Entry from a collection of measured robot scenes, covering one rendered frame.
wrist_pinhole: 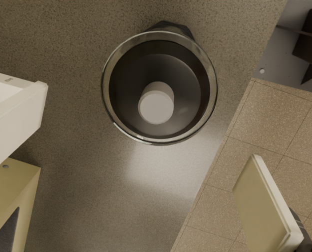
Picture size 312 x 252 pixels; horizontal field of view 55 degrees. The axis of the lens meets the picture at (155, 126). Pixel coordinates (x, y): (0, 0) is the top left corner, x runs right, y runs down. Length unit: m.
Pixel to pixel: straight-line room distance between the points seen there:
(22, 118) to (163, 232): 0.52
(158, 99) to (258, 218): 0.12
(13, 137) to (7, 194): 0.40
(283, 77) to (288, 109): 0.17
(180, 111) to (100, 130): 0.30
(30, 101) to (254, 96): 1.41
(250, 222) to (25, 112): 0.13
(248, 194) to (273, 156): 1.51
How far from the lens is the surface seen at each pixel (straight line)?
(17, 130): 0.17
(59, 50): 0.53
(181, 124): 0.27
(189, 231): 1.91
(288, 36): 1.50
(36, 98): 0.18
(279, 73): 1.52
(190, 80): 0.26
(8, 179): 0.59
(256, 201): 0.17
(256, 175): 0.18
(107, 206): 0.64
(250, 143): 1.63
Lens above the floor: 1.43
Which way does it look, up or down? 67 degrees down
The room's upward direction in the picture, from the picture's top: 170 degrees counter-clockwise
